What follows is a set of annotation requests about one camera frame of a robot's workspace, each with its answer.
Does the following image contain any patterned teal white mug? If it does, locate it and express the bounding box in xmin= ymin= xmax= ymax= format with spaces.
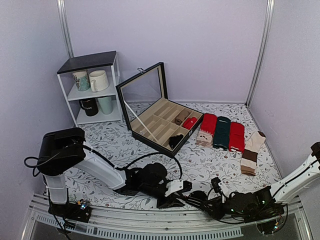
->
xmin=72 ymin=70 xmax=91 ymax=92

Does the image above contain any rolled tan sock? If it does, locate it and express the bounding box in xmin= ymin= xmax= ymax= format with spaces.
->
xmin=174 ymin=109 xmax=190 ymax=125

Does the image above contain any black compartment storage box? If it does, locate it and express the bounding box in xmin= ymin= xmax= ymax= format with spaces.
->
xmin=116 ymin=62 xmax=204 ymax=157

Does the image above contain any right aluminium corner post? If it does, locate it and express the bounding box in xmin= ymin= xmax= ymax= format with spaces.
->
xmin=245 ymin=0 xmax=275 ymax=109

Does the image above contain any aluminium front rail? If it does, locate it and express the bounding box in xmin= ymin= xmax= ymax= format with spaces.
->
xmin=21 ymin=197 xmax=313 ymax=240

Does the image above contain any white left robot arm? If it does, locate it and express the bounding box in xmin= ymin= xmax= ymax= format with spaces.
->
xmin=36 ymin=127 xmax=192 ymax=217

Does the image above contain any aluminium corner post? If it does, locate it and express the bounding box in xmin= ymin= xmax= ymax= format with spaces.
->
xmin=56 ymin=0 xmax=74 ymax=58
xmin=245 ymin=0 xmax=275 ymax=109

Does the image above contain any left aluminium corner post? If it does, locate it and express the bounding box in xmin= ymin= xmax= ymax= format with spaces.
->
xmin=56 ymin=0 xmax=74 ymax=58

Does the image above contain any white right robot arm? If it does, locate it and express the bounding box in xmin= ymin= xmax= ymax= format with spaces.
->
xmin=199 ymin=142 xmax=320 ymax=223

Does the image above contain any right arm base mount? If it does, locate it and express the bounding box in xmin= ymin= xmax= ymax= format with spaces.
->
xmin=243 ymin=204 xmax=289 ymax=236

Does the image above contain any white shelf black top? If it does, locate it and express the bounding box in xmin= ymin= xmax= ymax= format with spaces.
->
xmin=57 ymin=50 xmax=123 ymax=127

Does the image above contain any dark green sock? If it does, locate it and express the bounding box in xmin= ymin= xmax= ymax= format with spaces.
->
xmin=212 ymin=116 xmax=231 ymax=150

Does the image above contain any black white striped sock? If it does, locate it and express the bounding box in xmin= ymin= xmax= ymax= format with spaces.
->
xmin=186 ymin=190 xmax=207 ymax=208

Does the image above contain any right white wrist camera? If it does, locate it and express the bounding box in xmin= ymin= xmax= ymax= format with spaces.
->
xmin=218 ymin=181 xmax=227 ymax=204

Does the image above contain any red beige patterned sock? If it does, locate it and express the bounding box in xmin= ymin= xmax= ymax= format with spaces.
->
xmin=196 ymin=113 xmax=218 ymax=148

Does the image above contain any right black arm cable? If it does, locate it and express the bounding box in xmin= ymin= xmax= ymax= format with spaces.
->
xmin=197 ymin=154 xmax=320 ymax=225

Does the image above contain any rolled black sock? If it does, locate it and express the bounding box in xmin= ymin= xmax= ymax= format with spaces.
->
xmin=169 ymin=134 xmax=184 ymax=150

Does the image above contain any mint green tumbler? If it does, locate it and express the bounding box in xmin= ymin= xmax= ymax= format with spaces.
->
xmin=97 ymin=96 xmax=113 ymax=115

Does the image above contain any black mug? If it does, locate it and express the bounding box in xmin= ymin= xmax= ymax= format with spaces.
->
xmin=79 ymin=98 xmax=99 ymax=117

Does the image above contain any red white sock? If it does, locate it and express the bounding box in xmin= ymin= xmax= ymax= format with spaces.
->
xmin=228 ymin=121 xmax=245 ymax=153

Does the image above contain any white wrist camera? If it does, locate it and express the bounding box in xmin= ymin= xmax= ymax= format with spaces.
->
xmin=218 ymin=181 xmax=227 ymax=204
xmin=164 ymin=179 xmax=184 ymax=197

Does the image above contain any rolled red sock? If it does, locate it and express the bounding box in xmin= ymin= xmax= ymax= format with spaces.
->
xmin=182 ymin=116 xmax=198 ymax=130

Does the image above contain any white ceramic mug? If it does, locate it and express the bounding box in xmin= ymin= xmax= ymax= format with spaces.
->
xmin=89 ymin=70 xmax=109 ymax=92

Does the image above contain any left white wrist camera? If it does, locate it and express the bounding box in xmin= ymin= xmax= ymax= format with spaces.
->
xmin=164 ymin=179 xmax=184 ymax=197

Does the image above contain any cream brown striped sock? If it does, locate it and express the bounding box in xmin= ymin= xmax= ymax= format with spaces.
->
xmin=240 ymin=131 xmax=266 ymax=176

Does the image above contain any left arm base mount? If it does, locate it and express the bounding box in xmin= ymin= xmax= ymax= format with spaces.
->
xmin=48 ymin=200 xmax=92 ymax=223

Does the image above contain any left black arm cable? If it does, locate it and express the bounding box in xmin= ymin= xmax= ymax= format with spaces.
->
xmin=24 ymin=144 xmax=183 ymax=181

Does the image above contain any floral white table mat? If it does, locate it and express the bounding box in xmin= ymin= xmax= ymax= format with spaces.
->
xmin=54 ymin=102 xmax=282 ymax=211

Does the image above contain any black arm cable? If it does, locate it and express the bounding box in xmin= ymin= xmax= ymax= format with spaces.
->
xmin=197 ymin=154 xmax=320 ymax=225
xmin=24 ymin=144 xmax=183 ymax=181

